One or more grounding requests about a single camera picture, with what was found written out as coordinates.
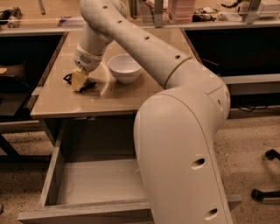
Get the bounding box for white gripper with vents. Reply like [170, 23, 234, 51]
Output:
[71, 44, 103, 92]

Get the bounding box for black rxbar chocolate wrapper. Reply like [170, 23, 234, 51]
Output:
[63, 73, 96, 93]

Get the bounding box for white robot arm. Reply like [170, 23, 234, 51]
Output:
[74, 0, 233, 224]

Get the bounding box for grey cabinet with steel top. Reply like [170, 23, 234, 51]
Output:
[27, 26, 205, 147]

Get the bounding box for grey open top drawer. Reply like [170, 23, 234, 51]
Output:
[17, 119, 243, 224]

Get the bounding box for white bowl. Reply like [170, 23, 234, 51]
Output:
[108, 54, 143, 84]

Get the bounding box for black tool on counter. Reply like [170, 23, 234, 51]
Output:
[0, 7, 22, 28]

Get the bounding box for pink stacked plastic bins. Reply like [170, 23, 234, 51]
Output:
[167, 0, 196, 24]

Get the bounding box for black chair leg caster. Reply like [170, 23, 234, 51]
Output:
[265, 149, 280, 160]

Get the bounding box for black chair leg bar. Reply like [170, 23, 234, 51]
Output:
[251, 189, 280, 202]

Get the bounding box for grey metal shelf post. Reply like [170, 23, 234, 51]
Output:
[154, 0, 164, 28]
[243, 0, 262, 25]

